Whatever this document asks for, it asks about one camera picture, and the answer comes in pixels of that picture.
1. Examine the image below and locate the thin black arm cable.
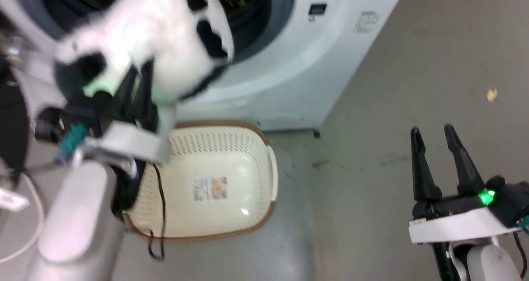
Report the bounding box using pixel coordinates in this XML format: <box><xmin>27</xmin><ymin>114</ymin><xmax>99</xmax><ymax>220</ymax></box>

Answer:
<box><xmin>147</xmin><ymin>163</ymin><xmax>167</xmax><ymax>261</ymax></box>
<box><xmin>512</xmin><ymin>231</ymin><xmax>529</xmax><ymax>278</ymax></box>

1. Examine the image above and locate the cream laundry basket brown rim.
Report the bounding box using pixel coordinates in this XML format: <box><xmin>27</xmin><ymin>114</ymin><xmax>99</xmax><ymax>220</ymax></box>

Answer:
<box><xmin>123</xmin><ymin>121</ymin><xmax>278</xmax><ymax>243</ymax></box>

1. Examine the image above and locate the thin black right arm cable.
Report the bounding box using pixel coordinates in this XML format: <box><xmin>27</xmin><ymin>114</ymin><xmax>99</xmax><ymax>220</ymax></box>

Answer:
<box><xmin>512</xmin><ymin>231</ymin><xmax>529</xmax><ymax>278</ymax></box>

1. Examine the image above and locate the white floor cable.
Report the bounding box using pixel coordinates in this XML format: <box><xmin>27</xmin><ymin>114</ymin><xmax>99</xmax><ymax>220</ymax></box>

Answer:
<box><xmin>0</xmin><ymin>172</ymin><xmax>45</xmax><ymax>265</ymax></box>

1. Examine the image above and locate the black and white plush panda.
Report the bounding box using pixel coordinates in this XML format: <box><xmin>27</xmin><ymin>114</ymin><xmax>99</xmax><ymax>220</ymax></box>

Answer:
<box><xmin>54</xmin><ymin>0</ymin><xmax>235</xmax><ymax>106</ymax></box>

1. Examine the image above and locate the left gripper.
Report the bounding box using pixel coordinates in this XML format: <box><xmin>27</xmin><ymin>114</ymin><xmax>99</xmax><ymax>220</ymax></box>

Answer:
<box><xmin>35</xmin><ymin>60</ymin><xmax>174</xmax><ymax>164</ymax></box>

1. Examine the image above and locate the white front-load washing machine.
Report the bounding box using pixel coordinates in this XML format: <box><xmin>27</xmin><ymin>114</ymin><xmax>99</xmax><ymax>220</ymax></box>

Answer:
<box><xmin>0</xmin><ymin>0</ymin><xmax>410</xmax><ymax>132</ymax></box>

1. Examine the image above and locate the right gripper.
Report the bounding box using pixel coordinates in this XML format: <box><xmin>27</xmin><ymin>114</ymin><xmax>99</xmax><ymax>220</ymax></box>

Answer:
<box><xmin>408</xmin><ymin>124</ymin><xmax>529</xmax><ymax>245</ymax></box>

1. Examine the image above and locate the printed label sticker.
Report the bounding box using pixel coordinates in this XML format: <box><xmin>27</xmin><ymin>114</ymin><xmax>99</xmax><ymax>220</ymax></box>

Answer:
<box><xmin>193</xmin><ymin>176</ymin><xmax>229</xmax><ymax>202</ymax></box>

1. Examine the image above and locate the teal cable connector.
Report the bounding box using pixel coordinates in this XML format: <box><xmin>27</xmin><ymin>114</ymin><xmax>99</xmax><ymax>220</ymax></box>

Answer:
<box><xmin>56</xmin><ymin>122</ymin><xmax>89</xmax><ymax>157</ymax></box>

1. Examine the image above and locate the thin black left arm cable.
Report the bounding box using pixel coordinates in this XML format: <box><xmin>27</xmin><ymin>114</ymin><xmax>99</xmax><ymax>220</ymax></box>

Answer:
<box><xmin>147</xmin><ymin>163</ymin><xmax>167</xmax><ymax>261</ymax></box>

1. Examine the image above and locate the white paper tag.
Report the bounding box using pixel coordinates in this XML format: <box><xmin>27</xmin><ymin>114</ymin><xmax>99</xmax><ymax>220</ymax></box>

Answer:
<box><xmin>0</xmin><ymin>188</ymin><xmax>30</xmax><ymax>212</ymax></box>

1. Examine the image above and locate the dark washing machine door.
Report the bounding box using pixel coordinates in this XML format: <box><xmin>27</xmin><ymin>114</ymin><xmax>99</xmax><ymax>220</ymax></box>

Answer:
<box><xmin>0</xmin><ymin>54</ymin><xmax>30</xmax><ymax>186</ymax></box>

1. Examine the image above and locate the dark grey drum door gasket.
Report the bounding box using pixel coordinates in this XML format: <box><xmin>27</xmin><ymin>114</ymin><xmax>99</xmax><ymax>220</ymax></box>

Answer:
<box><xmin>9</xmin><ymin>0</ymin><xmax>295</xmax><ymax>64</ymax></box>

